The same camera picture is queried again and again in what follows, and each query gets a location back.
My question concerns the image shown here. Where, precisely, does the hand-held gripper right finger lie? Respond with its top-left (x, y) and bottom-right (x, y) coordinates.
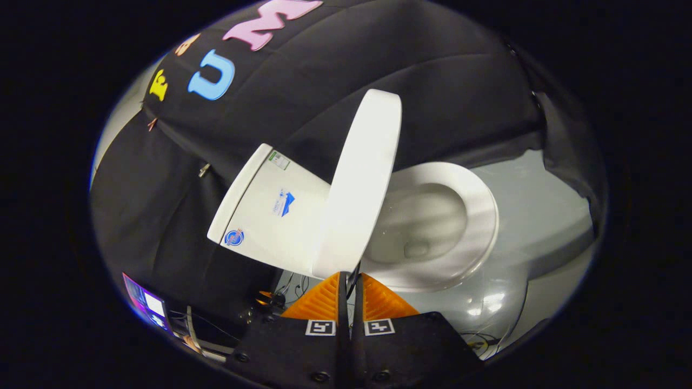
top-left (350, 272), bottom-right (485, 389)

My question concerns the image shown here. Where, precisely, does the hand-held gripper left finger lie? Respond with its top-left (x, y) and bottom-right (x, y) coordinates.
top-left (224, 271), bottom-right (352, 389)

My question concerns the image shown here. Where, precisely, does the white toilet seat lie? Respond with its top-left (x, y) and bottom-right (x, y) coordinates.
top-left (361, 162), bottom-right (500, 293)

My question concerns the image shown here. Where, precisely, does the black floor cable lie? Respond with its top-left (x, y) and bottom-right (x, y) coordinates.
top-left (275, 272), bottom-right (311, 303)

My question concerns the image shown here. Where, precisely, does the black backdrop cloth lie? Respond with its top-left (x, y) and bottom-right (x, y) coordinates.
top-left (89, 0), bottom-right (606, 346)

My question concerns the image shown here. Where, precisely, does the white toilet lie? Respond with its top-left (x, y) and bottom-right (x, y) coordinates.
top-left (208, 89), bottom-right (529, 360)

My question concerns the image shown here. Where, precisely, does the laptop screen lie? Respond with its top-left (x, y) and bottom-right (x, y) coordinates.
top-left (122, 273), bottom-right (171, 331)

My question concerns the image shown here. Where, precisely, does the yellow black cable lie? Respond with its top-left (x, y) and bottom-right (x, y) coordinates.
top-left (462, 331), bottom-right (506, 358)

